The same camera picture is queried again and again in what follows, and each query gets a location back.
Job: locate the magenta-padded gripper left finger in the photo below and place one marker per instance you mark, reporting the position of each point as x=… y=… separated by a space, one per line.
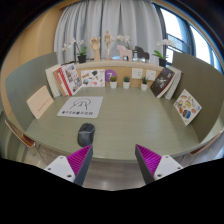
x=63 y=166

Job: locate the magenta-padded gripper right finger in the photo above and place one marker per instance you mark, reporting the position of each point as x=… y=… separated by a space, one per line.
x=163 y=166

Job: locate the black computer mouse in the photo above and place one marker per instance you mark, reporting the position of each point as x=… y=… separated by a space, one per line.
x=86 y=134

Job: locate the white printed mouse pad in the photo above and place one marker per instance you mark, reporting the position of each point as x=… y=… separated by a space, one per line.
x=68 y=108

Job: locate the colourful food illustration card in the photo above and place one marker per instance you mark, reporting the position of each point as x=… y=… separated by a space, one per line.
x=187 y=107

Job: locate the beige cover book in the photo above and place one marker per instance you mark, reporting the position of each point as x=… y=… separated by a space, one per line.
x=39 y=102

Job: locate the brown-covered book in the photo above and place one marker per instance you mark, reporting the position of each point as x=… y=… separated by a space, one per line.
x=60 y=83

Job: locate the black cover book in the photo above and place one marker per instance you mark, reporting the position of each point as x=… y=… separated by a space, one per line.
x=162 y=81

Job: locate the thick white book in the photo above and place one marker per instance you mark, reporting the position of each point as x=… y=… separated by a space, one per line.
x=51 y=80

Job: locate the red-spined photo cover book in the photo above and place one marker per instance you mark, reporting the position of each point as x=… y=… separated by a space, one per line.
x=71 y=78

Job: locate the small white card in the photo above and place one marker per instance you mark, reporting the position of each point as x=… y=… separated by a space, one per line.
x=151 y=75
x=137 y=73

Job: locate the grey-green desk partition panel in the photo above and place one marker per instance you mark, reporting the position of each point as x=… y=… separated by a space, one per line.
x=203 y=83
x=23 y=83

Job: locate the white sticker sheet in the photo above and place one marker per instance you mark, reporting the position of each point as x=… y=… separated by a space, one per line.
x=93 y=78

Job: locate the purple round number sign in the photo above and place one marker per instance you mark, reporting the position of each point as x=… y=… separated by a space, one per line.
x=108 y=78

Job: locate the white orchid, small black pot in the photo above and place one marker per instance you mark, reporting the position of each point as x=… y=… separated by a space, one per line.
x=162 y=62

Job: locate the white orchid, large black pot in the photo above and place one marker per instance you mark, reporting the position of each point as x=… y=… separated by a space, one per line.
x=82 y=59

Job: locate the black horse figurine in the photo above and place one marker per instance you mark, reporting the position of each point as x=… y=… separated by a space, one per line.
x=141 y=53

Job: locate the pink horse figurine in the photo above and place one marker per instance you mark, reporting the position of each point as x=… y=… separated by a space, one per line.
x=124 y=53

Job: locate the wooden hand model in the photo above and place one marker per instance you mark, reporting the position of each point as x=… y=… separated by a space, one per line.
x=96 y=46

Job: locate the wooden artist mannequin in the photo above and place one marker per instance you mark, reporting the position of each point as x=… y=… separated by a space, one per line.
x=107 y=40

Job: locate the white orchid plant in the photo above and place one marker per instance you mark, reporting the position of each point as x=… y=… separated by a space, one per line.
x=121 y=38

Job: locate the grey pleated curtain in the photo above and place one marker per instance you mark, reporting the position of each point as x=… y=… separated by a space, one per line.
x=100 y=20

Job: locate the window with dark frame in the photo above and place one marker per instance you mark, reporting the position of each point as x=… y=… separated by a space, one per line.
x=173 y=23

